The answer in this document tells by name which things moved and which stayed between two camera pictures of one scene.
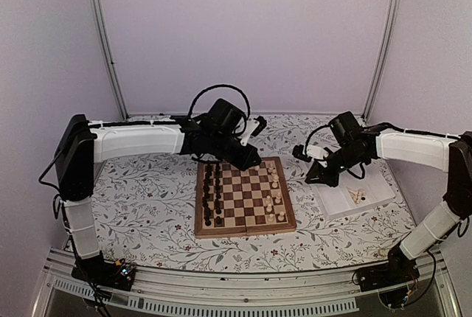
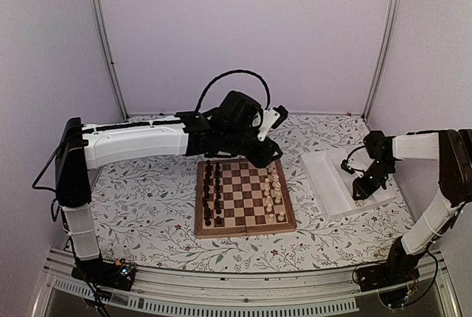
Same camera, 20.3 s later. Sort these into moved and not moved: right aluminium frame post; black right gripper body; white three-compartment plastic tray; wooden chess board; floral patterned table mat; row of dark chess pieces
Moved: black right gripper body
Not moved: white three-compartment plastic tray; row of dark chess pieces; floral patterned table mat; wooden chess board; right aluminium frame post
